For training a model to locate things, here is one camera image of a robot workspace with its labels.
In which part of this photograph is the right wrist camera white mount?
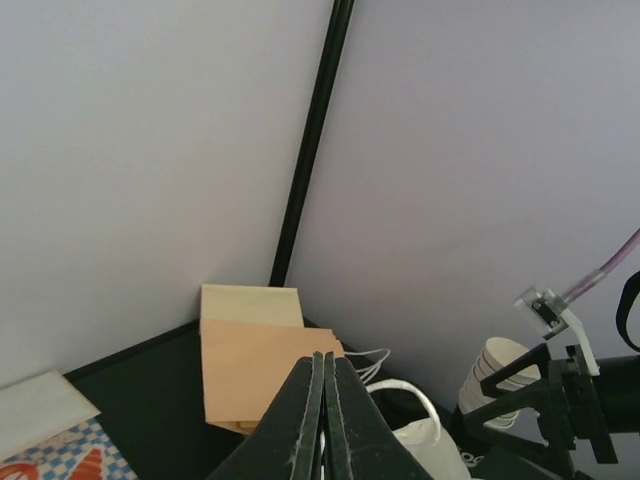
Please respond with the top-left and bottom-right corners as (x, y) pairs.
(514, 274), (604, 376)

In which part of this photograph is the orange kraft paper bag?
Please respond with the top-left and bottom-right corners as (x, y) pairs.
(319, 377), (469, 480)

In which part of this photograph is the checkered printed paper bag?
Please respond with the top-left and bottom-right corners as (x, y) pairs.
(1, 370), (138, 480)

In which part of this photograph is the orange flat bag right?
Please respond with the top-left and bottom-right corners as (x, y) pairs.
(200, 320), (344, 433)

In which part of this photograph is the tan flat paper bag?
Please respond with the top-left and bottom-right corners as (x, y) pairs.
(200, 284), (304, 327)

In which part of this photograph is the right stack of paper cups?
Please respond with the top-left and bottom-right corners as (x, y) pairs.
(457, 336), (541, 431)

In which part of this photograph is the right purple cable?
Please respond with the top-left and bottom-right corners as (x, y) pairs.
(562, 227), (640, 304)

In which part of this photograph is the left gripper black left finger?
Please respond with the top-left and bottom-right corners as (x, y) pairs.
(210, 352), (325, 480)

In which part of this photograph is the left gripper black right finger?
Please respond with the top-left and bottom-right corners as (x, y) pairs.
(324, 353), (431, 480)

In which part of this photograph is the right black frame post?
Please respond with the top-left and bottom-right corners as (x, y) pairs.
(269, 0), (355, 287)

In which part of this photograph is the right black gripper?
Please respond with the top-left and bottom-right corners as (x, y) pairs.
(452, 342), (619, 479)

